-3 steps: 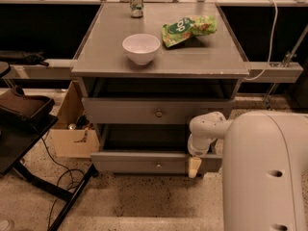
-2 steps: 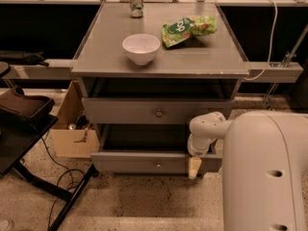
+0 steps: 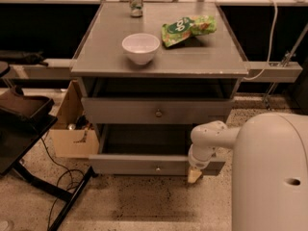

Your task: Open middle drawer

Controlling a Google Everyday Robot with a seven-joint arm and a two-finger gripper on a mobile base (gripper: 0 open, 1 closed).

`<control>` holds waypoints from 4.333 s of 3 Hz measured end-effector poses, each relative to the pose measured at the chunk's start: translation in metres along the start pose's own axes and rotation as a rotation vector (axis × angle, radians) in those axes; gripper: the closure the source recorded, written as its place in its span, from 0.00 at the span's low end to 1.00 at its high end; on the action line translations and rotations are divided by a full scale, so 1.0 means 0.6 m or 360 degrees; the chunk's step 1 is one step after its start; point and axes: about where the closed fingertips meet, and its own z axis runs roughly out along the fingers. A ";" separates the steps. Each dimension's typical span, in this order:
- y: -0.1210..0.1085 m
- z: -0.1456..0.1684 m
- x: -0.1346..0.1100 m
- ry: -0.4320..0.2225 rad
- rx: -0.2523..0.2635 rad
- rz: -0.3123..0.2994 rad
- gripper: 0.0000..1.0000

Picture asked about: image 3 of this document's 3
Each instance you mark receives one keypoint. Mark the black rolling stand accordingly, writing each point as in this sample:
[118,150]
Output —
[23,135]

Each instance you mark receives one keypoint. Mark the grey top drawer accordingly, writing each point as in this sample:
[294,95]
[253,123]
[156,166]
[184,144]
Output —
[125,110]

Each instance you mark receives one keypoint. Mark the green chip bag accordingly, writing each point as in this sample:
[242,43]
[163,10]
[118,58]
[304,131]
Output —
[187,27]

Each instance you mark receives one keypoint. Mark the white bowl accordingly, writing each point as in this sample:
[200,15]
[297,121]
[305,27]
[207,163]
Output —
[140,48]

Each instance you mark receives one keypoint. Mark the green white soda can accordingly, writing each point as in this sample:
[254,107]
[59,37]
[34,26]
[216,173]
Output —
[136,8]

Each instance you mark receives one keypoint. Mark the cardboard box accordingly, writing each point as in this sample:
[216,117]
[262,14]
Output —
[71,140]

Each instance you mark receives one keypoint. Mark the grey drawer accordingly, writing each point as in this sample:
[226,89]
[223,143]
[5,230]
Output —
[139,149]
[125,110]

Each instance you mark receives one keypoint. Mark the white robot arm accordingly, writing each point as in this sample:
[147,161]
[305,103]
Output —
[269,169]

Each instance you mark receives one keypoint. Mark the grey drawer cabinet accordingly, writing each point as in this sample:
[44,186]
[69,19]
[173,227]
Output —
[99,44]

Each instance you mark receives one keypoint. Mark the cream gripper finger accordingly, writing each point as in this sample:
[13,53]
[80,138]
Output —
[193,174]

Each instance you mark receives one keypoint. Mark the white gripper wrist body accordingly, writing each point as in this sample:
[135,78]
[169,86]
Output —
[198,162]

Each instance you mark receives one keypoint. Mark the metal railing frame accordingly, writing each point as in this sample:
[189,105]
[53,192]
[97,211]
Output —
[194,58]

